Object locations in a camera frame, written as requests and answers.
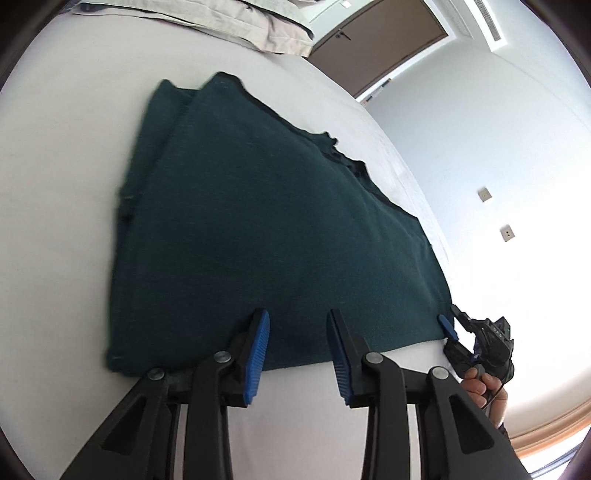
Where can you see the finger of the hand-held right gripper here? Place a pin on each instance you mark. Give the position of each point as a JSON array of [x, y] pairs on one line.
[[447, 326], [463, 318]]

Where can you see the bed with white sheet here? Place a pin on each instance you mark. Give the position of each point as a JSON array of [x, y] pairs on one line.
[[55, 184]]

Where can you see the person's right hand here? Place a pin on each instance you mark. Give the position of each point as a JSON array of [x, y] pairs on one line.
[[482, 387]]

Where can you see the dark green sweater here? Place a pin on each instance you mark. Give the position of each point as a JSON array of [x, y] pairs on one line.
[[258, 221]]

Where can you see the brown door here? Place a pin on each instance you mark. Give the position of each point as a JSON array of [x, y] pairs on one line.
[[378, 41]]

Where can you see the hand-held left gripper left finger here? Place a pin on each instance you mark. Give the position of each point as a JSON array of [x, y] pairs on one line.
[[258, 350]]

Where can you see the beige wall socket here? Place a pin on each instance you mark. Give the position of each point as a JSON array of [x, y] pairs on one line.
[[484, 194], [507, 232]]

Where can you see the white ceiling air vent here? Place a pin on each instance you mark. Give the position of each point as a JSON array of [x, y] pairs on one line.
[[489, 23]]

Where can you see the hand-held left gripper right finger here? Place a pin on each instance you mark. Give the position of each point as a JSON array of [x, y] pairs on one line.
[[339, 355]]

